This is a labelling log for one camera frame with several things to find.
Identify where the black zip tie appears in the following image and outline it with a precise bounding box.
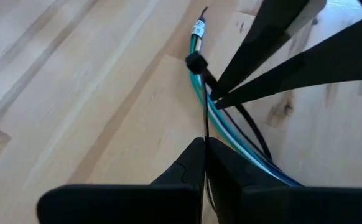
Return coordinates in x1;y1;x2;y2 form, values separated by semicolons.
185;52;221;215

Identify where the green cable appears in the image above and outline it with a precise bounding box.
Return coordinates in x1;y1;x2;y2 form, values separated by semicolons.
189;71;297;187

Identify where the white printed cable label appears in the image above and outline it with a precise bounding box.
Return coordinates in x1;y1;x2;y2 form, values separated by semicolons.
190;18;207;40

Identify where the black cable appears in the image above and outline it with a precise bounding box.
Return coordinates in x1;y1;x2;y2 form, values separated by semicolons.
199;6;275;163

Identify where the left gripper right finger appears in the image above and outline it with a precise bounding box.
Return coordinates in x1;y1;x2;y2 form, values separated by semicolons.
206;138;362;224

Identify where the bundle of coloured wires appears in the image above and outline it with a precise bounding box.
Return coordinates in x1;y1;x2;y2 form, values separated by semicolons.
188;33;297;187

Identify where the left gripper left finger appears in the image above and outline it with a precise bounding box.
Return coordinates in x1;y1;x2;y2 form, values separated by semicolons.
37;136;206;224

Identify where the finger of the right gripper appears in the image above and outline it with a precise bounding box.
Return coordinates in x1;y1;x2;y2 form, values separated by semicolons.
210;0;327;100
215;14;362;110

